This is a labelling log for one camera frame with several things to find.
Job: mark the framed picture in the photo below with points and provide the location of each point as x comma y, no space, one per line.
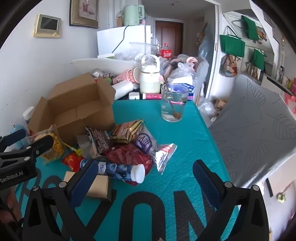
84,11

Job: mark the gold wall intercom panel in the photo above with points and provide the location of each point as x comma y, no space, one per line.
47,25

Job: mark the crumpled silver foil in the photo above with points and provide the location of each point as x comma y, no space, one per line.
97,73

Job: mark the person's left hand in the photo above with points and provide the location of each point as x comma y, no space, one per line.
11,201

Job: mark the large red snack packet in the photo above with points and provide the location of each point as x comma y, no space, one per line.
129,155

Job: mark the crumpled clear plastic wrap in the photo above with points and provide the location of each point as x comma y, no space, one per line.
205,106

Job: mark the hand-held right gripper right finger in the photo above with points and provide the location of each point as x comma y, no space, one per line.
205,183

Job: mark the blue tube with white cap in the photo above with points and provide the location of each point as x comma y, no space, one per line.
120,170

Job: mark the white fridge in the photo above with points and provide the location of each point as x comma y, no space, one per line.
111,39

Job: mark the green electric kettle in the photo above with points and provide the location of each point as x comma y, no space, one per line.
131,15

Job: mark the orange yellow snack packet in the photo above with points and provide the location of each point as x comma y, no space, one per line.
124,132

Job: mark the clear drinking glass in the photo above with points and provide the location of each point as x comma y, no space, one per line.
166,109

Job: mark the small red candy packet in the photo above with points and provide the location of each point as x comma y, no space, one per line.
71,161

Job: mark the red soda bottle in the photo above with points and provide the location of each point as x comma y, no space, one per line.
166,52

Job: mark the yellow lollipop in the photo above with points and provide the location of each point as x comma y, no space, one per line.
78,151

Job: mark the clear plastic container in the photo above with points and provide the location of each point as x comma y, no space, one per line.
143,47

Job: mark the clear plastic bag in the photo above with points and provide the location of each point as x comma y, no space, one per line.
182,74

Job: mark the clear bag of yellow chips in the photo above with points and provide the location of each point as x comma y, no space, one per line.
56,146

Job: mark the light blue container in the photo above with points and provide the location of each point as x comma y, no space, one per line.
18,128

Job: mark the white paper roll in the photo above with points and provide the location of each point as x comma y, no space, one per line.
122,89

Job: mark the white charger plug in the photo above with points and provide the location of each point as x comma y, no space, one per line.
134,96

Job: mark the teal bubble mat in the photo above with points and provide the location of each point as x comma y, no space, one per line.
180,139

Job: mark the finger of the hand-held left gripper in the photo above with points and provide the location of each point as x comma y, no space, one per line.
39,144
16,135

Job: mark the dark brown snack packet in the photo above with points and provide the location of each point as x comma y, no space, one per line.
99,141

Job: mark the pink tube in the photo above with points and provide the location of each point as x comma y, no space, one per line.
151,96

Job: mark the brown door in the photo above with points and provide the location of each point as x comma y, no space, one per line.
170,34

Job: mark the silver purple snack packet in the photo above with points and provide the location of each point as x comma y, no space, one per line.
145,141

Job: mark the brown cardboard box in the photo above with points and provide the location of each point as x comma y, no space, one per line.
69,92

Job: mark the blue tissue pack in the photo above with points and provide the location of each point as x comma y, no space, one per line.
190,89

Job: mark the green tote bag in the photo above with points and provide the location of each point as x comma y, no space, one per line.
251,27
259,59
232,45

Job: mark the grey glove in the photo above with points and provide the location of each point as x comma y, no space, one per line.
165,66

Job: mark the small tan carton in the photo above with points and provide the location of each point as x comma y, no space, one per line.
101,187

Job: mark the metal spoon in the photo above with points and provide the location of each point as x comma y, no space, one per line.
178,115

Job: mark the colourful cartoon bag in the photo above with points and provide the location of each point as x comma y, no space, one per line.
229,67

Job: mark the small cardboard boxes on floor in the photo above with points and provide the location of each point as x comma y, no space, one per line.
219,106

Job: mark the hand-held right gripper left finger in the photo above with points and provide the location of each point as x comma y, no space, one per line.
84,180

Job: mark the grey leaf patterned chair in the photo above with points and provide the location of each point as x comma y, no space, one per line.
254,129
201,76

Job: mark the pink paper cup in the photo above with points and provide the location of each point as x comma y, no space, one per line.
124,77

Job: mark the white lidded jar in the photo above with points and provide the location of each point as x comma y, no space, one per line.
28,113

